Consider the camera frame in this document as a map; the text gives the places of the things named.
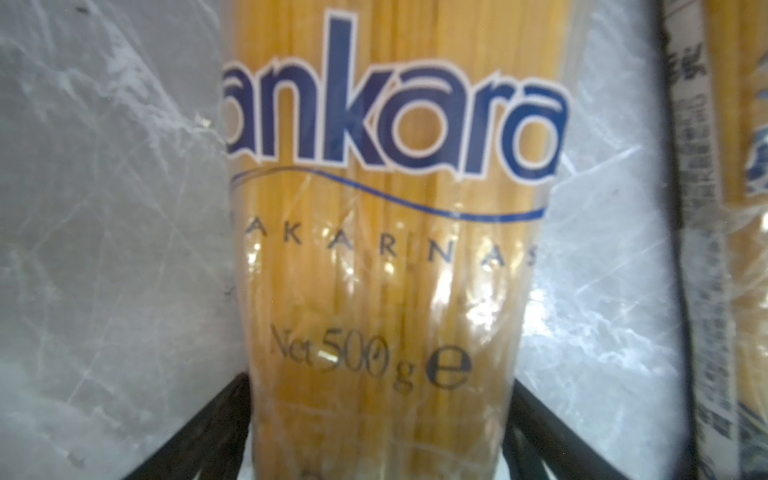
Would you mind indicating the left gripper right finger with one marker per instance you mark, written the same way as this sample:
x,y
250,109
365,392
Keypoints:
x,y
538,445

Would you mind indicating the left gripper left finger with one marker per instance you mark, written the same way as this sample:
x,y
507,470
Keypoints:
x,y
211,445

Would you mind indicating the Ankara spaghetti bag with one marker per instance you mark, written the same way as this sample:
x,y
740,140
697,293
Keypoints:
x,y
391,164
716,65

